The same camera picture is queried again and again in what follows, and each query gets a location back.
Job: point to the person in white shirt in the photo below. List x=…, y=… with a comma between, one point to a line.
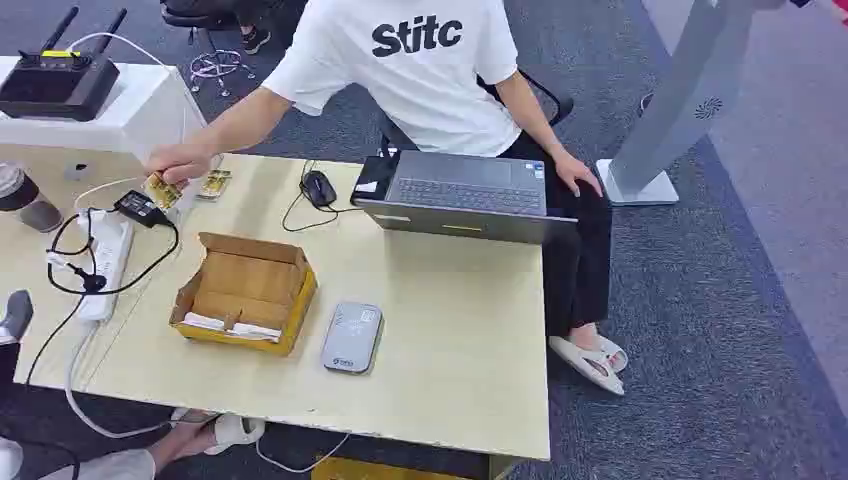
x=424, y=99

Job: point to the black power adapter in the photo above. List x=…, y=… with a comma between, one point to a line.
x=139, y=208

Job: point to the dark paper cup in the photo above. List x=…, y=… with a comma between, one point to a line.
x=26, y=202

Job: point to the black computer mouse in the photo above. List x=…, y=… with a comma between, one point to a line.
x=319, y=188

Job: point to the yellow box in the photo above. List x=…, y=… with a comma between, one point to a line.
x=371, y=470

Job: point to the white power strip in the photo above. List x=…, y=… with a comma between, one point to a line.
x=106, y=262

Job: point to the white box stand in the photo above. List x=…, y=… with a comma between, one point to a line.
x=146, y=112

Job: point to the office chair with chrome base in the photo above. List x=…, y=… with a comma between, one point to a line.
x=218, y=66

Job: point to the white floor stand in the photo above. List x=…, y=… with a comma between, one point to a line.
x=682, y=93

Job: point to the person's right hand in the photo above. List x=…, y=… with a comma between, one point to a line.
x=175, y=162

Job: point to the person's left hand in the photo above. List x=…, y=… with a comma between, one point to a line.
x=573, y=171

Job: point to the grey laptop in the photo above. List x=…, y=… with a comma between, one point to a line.
x=464, y=199

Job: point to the white slipper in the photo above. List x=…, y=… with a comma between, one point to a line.
x=615, y=352
x=235, y=430
x=586, y=364

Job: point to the white cards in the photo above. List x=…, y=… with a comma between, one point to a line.
x=232, y=328

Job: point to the black shoe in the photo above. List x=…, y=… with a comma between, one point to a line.
x=255, y=41

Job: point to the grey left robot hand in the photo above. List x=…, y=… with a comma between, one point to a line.
x=16, y=316

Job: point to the cardboard card box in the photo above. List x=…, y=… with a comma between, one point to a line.
x=248, y=291

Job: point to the person's leg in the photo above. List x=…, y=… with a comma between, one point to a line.
x=132, y=460

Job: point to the black router with antennas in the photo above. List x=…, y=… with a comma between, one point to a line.
x=60, y=83

